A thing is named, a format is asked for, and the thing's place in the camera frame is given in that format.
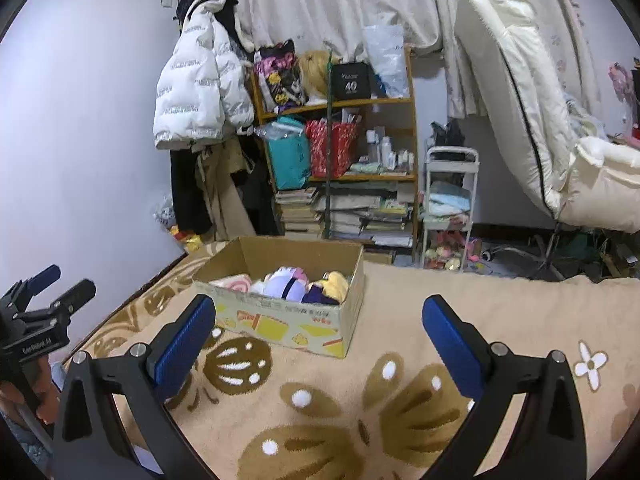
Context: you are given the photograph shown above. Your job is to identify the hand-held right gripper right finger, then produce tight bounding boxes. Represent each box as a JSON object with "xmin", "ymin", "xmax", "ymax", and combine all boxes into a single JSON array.
[{"xmin": 421, "ymin": 295, "xmax": 587, "ymax": 480}]

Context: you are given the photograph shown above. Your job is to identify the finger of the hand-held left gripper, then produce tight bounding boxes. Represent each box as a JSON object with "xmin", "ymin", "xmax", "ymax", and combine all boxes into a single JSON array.
[
  {"xmin": 0, "ymin": 264, "xmax": 62, "ymax": 307},
  {"xmin": 20, "ymin": 279, "xmax": 97, "ymax": 323}
]

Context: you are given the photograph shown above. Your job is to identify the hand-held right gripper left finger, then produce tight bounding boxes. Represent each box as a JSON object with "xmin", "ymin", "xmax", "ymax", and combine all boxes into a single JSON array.
[{"xmin": 50, "ymin": 294, "xmax": 217, "ymax": 480}]

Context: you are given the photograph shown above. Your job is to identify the pink swirl plush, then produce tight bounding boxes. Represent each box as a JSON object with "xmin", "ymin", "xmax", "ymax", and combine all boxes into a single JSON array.
[{"xmin": 212, "ymin": 273, "xmax": 253, "ymax": 293}]

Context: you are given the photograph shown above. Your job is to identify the cardboard box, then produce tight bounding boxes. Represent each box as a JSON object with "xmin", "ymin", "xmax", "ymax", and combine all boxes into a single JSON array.
[{"xmin": 192, "ymin": 236, "xmax": 366, "ymax": 359}]

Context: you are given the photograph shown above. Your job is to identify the purple white plush doll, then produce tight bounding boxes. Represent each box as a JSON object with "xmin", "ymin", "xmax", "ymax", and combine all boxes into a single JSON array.
[{"xmin": 250, "ymin": 266, "xmax": 311, "ymax": 302}]

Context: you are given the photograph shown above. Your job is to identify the yellow plush toy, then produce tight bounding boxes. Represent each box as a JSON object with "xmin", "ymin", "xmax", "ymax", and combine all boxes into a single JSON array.
[{"xmin": 320, "ymin": 271, "xmax": 350, "ymax": 305}]

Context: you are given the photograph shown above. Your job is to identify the person's left hand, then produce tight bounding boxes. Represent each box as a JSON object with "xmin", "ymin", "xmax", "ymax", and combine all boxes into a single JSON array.
[{"xmin": 0, "ymin": 357, "xmax": 62, "ymax": 426}]

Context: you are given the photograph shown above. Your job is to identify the heap of pink toys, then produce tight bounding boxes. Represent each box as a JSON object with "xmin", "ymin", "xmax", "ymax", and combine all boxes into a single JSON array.
[{"xmin": 425, "ymin": 232, "xmax": 483, "ymax": 271}]

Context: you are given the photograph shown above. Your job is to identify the plastic bag of toys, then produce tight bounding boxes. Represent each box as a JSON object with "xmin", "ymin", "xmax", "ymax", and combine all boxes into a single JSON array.
[{"xmin": 155, "ymin": 195, "xmax": 206, "ymax": 256}]

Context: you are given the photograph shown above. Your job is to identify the beige flower printed blanket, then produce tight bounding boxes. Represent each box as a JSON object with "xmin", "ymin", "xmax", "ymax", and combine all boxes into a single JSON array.
[{"xmin": 60, "ymin": 240, "xmax": 640, "ymax": 480}]

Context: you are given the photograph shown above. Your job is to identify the folded cloths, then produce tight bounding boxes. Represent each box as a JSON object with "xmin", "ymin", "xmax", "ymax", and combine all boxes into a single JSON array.
[{"xmin": 427, "ymin": 192, "xmax": 473, "ymax": 218}]

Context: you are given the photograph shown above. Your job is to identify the beige coat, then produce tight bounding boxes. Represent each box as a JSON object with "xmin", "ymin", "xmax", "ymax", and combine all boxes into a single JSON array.
[{"xmin": 195, "ymin": 140, "xmax": 258, "ymax": 242}]

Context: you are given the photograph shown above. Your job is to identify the black coat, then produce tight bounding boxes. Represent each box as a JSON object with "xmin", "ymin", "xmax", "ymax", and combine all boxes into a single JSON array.
[{"xmin": 169, "ymin": 147, "xmax": 213, "ymax": 235}]

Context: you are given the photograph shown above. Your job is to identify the black hanging garment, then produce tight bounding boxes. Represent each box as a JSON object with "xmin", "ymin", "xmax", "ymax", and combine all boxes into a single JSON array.
[{"xmin": 235, "ymin": 130, "xmax": 281, "ymax": 236}]

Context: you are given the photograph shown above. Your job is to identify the stack of books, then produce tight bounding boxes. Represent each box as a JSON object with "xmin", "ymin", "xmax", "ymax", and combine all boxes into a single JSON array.
[{"xmin": 274, "ymin": 185, "xmax": 416, "ymax": 248}]

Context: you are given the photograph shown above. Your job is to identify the white trolley cart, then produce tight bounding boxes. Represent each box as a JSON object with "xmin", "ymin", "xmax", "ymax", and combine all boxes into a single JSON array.
[{"xmin": 421, "ymin": 146, "xmax": 481, "ymax": 271}]

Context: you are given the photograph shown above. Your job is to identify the group of cosmetic bottles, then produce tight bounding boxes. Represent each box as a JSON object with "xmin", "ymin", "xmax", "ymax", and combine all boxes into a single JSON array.
[{"xmin": 365, "ymin": 129, "xmax": 416, "ymax": 171}]

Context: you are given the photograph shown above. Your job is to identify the teal bag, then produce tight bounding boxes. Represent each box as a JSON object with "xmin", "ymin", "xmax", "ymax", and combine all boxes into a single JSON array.
[{"xmin": 265, "ymin": 117, "xmax": 312, "ymax": 191}]

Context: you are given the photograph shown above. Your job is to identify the black bag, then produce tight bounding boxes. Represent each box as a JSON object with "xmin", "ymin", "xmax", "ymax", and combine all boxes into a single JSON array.
[{"xmin": 431, "ymin": 120, "xmax": 468, "ymax": 148}]

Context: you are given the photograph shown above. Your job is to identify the cream duvet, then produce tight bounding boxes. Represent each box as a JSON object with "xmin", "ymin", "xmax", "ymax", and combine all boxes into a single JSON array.
[{"xmin": 560, "ymin": 135, "xmax": 640, "ymax": 233}]

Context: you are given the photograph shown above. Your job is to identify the red patterned bag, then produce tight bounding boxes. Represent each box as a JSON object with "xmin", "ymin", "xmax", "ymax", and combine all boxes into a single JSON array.
[{"xmin": 305, "ymin": 119, "xmax": 360, "ymax": 179}]

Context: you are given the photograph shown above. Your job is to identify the white puffer jacket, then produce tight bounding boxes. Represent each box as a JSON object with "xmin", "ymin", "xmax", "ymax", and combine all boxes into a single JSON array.
[{"xmin": 152, "ymin": 0, "xmax": 256, "ymax": 151}]

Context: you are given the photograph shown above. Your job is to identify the green pole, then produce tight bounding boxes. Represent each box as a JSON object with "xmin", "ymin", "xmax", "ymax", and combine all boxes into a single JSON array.
[{"xmin": 322, "ymin": 50, "xmax": 335, "ymax": 241}]

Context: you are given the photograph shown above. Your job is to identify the wooden shelf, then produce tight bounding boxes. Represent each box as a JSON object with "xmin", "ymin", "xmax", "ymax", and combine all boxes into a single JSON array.
[{"xmin": 250, "ymin": 45, "xmax": 420, "ymax": 263}]

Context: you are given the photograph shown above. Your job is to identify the black box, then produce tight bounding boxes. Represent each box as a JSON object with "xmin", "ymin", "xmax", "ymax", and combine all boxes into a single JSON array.
[{"xmin": 331, "ymin": 61, "xmax": 373, "ymax": 101}]

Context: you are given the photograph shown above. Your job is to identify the printed tote bag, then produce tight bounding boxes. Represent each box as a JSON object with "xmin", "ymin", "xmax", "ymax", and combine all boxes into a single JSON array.
[{"xmin": 254, "ymin": 40, "xmax": 307, "ymax": 113}]

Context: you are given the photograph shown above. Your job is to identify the white mattress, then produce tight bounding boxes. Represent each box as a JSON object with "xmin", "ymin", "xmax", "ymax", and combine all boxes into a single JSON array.
[{"xmin": 454, "ymin": 0, "xmax": 581, "ymax": 221}]

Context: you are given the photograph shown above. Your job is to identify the blond wig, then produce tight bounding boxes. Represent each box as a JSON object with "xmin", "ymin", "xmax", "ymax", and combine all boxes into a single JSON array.
[{"xmin": 299, "ymin": 50, "xmax": 333, "ymax": 106}]

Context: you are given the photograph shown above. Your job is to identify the clear plastic bag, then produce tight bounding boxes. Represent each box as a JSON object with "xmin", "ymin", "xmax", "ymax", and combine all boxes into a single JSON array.
[{"xmin": 362, "ymin": 24, "xmax": 410, "ymax": 98}]

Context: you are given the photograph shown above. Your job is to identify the white curtain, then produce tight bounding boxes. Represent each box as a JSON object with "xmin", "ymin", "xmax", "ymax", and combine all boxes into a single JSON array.
[{"xmin": 232, "ymin": 0, "xmax": 601, "ymax": 118}]

